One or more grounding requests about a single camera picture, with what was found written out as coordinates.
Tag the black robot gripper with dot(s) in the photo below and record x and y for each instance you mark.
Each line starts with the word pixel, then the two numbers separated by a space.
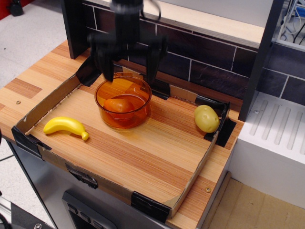
pixel 127 38

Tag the orange toy carrot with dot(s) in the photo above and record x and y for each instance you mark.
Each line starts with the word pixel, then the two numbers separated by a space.
pixel 118 105

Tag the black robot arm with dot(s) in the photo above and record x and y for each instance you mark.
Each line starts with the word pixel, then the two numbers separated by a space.
pixel 125 7

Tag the orange transparent plastic pot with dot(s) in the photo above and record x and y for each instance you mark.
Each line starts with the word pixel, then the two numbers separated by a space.
pixel 133 89

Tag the cardboard fence with black tape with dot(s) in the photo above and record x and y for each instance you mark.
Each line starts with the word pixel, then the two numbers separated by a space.
pixel 149 176

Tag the yellow toy banana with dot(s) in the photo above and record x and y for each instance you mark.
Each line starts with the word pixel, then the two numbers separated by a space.
pixel 66 124

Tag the yellow-green toy potato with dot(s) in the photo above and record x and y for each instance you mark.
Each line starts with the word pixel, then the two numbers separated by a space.
pixel 206 118

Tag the black object top left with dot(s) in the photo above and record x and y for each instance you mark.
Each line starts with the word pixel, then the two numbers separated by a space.
pixel 15 8

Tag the brass screw right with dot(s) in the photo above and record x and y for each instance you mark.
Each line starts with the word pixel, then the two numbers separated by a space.
pixel 208 190

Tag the grey toy oven front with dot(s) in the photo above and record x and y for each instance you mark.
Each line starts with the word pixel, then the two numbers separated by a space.
pixel 86 211

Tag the white toy sink drainboard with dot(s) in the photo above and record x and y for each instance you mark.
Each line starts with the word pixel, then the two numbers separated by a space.
pixel 269 154

